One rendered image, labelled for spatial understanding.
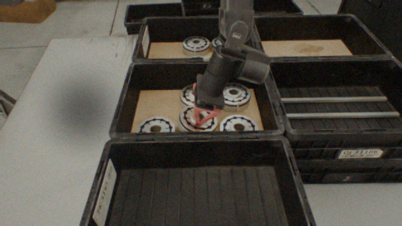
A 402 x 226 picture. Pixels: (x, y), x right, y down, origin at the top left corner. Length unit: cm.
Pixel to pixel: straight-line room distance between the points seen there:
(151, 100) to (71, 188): 33
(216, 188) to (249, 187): 8
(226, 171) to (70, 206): 43
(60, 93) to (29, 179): 39
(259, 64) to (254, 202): 30
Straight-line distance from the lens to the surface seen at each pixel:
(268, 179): 66
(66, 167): 92
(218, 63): 56
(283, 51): 110
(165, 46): 109
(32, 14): 359
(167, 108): 80
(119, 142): 61
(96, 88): 116
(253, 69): 58
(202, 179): 65
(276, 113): 68
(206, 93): 61
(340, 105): 91
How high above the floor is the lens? 138
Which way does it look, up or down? 45 degrees down
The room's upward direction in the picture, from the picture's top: straight up
